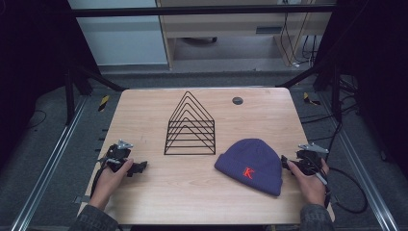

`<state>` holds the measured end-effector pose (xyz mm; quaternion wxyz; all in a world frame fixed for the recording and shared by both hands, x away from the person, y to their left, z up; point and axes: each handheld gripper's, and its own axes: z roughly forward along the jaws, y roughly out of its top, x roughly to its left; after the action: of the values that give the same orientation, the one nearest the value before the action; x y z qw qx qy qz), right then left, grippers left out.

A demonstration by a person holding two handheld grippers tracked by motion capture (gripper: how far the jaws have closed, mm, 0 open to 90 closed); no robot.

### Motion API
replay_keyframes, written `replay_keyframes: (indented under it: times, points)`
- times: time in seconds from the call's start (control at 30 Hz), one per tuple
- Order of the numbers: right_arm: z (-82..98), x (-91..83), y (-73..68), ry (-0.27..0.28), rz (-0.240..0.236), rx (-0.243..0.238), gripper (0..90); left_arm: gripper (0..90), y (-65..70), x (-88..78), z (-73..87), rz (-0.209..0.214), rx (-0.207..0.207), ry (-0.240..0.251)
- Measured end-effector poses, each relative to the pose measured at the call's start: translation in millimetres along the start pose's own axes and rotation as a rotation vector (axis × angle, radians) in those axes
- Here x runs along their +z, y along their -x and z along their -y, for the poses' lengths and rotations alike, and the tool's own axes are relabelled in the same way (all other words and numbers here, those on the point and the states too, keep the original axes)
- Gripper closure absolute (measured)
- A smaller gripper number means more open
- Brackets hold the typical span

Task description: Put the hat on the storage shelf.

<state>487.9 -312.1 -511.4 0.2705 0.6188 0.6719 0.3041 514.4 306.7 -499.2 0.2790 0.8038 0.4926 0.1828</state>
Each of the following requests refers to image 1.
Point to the dark curtain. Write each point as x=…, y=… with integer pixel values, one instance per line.
x=375, y=64
x=32, y=64

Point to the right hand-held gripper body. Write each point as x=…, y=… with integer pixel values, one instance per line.
x=308, y=162

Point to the person's right hand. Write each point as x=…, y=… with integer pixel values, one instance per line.
x=311, y=189

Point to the light wooden desk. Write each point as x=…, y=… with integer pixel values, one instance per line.
x=224, y=29

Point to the yellow black striped tape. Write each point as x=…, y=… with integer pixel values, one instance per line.
x=104, y=103
x=308, y=98

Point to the person's left hand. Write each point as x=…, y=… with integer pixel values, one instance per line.
x=107, y=184

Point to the grey round table grommet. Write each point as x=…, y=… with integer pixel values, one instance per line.
x=237, y=101

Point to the black horizontal metal bar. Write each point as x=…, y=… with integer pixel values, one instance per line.
x=192, y=11

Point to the white cabinet panel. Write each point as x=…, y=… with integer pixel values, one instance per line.
x=118, y=38

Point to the purple knit beanie hat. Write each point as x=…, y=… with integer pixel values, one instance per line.
x=251, y=160

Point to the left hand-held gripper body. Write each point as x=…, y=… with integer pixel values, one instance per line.
x=115, y=154

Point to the aluminium floor rail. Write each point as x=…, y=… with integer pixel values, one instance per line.
x=51, y=160
x=362, y=160

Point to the black metal stand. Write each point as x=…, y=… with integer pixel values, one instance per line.
x=69, y=96
x=336, y=93

